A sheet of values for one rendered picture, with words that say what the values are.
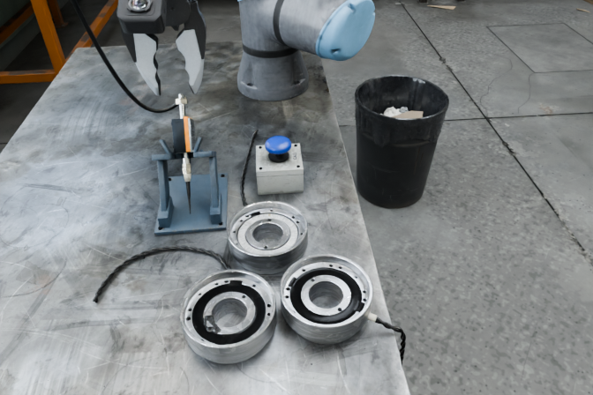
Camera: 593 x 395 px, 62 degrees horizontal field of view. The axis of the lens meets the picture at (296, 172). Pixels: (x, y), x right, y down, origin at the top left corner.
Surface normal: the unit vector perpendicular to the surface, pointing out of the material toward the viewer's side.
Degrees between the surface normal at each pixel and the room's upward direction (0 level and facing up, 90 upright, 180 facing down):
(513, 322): 0
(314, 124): 0
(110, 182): 0
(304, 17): 70
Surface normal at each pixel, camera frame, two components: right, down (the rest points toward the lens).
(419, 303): -0.02, -0.80
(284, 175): 0.07, 0.60
